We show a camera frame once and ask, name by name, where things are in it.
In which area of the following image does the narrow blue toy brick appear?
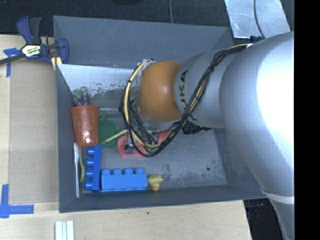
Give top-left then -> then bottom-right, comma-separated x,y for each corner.
83,144 -> 103,192

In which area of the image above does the grey metal bin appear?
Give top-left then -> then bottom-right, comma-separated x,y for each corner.
52,15 -> 267,214

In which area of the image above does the green round lid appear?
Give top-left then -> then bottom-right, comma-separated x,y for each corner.
98,119 -> 120,149

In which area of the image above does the red-brown plastic flower pot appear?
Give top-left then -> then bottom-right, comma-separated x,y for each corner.
69,104 -> 101,148

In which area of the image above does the salmon pink flat toy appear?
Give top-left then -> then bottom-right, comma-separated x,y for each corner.
116,129 -> 174,159

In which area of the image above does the yellow-green plastic spoon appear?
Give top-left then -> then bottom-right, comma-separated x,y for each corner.
78,147 -> 86,184

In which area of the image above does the pale wood board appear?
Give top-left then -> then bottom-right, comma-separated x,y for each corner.
8,60 -> 60,205

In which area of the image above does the wide blue toy brick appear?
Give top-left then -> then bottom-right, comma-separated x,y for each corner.
100,167 -> 149,192

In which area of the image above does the white plastic spoon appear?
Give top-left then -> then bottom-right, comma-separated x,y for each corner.
72,142 -> 81,199

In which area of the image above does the yellow toy duck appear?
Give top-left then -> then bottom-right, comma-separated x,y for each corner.
147,173 -> 165,192

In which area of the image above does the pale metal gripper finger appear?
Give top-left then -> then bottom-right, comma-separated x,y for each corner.
124,134 -> 136,156

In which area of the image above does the purple and green toy plant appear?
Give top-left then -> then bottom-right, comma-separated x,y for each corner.
71,86 -> 91,107

